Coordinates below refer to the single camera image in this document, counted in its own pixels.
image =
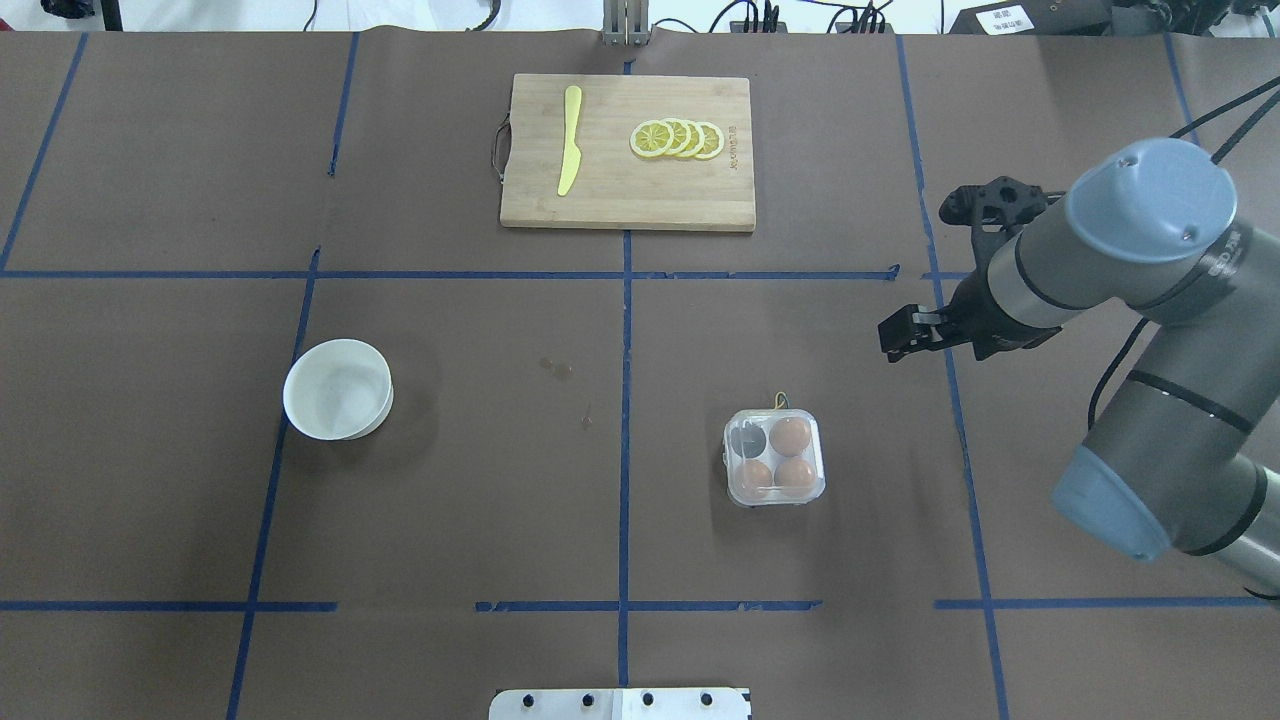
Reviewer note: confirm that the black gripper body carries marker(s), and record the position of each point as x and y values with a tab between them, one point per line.
971	315

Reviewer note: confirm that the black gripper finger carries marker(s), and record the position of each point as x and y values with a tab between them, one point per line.
913	329

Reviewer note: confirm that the clear plastic egg box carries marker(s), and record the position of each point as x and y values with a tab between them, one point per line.
746	436

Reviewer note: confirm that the brown egg from bowl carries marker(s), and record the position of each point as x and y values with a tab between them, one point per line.
753	480

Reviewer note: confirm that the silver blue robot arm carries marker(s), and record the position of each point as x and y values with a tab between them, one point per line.
1156	227

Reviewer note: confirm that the brown egg rear slot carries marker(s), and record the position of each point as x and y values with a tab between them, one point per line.
791	436

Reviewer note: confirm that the brown egg slot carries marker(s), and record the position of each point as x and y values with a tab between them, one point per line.
796	477
791	436

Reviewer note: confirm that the brown egg front slot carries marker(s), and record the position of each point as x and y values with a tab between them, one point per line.
796	477

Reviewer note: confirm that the lemon slice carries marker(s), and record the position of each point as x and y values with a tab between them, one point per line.
695	138
678	135
652	139
712	141

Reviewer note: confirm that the bamboo cutting board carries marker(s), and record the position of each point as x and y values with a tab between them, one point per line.
616	190

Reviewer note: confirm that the yellow plastic knife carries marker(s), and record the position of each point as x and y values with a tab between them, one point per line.
571	152

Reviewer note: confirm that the white ceramic bowl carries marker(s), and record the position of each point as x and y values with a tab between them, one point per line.
338	391

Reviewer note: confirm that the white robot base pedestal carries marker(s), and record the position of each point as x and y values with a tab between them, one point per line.
623	703

